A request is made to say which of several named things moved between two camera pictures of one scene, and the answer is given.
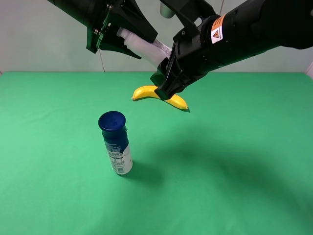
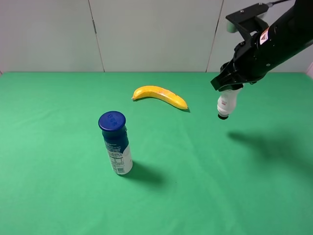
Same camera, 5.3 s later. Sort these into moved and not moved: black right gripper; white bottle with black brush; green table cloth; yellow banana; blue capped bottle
Moved: white bottle with black brush; black right gripper
Not moved: yellow banana; blue capped bottle; green table cloth
